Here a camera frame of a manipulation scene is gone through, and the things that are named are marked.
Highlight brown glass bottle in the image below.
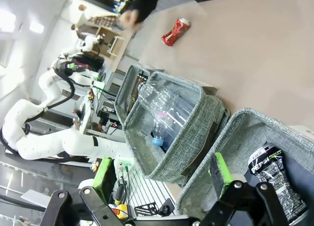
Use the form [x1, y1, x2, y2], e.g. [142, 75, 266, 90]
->
[136, 72, 150, 89]
[128, 87, 139, 112]

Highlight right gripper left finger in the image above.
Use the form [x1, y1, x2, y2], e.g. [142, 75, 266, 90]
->
[46, 156, 129, 226]

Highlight crushed red can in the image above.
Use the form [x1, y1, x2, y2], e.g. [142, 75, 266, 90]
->
[160, 17, 191, 47]

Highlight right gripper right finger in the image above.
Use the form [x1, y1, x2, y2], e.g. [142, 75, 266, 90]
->
[191, 151, 288, 226]

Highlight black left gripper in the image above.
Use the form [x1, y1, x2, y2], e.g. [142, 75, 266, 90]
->
[55, 59, 89, 76]

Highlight wooden shelf unit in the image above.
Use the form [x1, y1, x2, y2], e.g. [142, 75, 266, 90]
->
[94, 26, 126, 62]

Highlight grey basket labelled Plastic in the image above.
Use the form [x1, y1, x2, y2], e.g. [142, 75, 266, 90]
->
[122, 71, 231, 188]

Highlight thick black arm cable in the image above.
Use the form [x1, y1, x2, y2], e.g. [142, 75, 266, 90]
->
[23, 72, 76, 128]

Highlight grey basket labelled Bottle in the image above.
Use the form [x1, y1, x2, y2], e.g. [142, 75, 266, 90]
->
[114, 64, 151, 125]

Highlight black metal bracket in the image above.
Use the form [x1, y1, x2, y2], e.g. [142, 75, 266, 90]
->
[133, 200, 158, 216]

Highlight small clear bottle pink label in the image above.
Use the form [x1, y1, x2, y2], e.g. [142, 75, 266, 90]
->
[151, 112, 179, 153]

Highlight black Pepsi can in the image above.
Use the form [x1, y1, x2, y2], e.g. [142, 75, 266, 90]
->
[247, 143, 309, 224]

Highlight grey basket labelled Can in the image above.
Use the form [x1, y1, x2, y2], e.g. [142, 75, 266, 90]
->
[174, 107, 314, 218]

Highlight large clear plastic bottle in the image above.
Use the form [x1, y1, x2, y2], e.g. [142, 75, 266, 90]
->
[136, 80, 195, 138]

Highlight person in black cardigan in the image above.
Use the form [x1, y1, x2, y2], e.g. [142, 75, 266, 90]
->
[131, 0, 161, 23]

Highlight person's left hand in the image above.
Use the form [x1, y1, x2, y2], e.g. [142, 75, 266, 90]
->
[119, 9, 143, 31]

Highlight small yellow box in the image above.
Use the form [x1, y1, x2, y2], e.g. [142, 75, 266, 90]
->
[107, 203, 130, 221]

